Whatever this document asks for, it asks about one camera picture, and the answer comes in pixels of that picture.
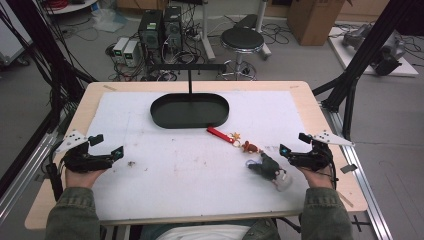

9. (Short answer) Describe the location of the white plush keychain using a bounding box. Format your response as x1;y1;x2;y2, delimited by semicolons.
272;168;294;193

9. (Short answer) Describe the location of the grey tape piece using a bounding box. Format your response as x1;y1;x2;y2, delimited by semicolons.
340;163;359;175

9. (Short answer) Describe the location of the dark green plush keychain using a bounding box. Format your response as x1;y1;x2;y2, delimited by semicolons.
245;152;283;181

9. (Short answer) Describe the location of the aluminium rail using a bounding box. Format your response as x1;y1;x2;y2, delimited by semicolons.
0;131;59;226
319;101;396;240

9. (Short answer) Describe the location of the red strap keychain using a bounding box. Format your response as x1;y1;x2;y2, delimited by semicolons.
206;125;242;147

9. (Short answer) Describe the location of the cardboard box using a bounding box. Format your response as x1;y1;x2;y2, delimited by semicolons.
286;0;348;47

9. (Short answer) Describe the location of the black round stool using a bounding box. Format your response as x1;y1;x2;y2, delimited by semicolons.
219;26;267;81

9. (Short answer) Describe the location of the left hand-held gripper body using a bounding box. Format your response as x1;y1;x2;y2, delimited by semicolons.
54;129;115;174

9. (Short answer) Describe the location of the person's left hand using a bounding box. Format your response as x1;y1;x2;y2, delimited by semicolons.
64;166;108;190

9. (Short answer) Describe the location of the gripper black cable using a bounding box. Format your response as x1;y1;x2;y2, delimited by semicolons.
316;146;340;192
45;141;65;202

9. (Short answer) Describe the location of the black oval tray with stand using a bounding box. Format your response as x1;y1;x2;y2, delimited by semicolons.
149;62;231;130

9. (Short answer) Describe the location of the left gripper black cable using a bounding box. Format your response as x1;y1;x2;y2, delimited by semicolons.
45;141;65;202

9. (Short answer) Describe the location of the white power supply unit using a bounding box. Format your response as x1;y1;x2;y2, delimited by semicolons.
122;39;141;68
112;36;131;65

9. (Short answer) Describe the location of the white board with grey equipment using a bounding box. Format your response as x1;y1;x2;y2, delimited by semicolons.
327;22;420;78

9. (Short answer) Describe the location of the white table mat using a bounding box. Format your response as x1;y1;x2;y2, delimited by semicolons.
86;90;314;222

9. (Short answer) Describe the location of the person's right hand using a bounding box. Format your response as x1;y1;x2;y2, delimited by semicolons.
294;164;335;190

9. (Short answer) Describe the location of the black computer tower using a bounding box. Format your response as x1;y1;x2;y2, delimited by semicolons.
162;5;184;56
137;9;165;63

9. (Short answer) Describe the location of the black metal frame post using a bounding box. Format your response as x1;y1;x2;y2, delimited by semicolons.
0;0;98;134
312;0;424;141

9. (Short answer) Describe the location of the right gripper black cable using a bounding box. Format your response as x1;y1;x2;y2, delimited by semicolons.
316;146;340;192

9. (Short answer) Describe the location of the brown figure keychain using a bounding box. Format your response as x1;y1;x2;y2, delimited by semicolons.
241;140;263;155

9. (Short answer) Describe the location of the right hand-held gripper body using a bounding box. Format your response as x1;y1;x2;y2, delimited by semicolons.
287;129;356;172

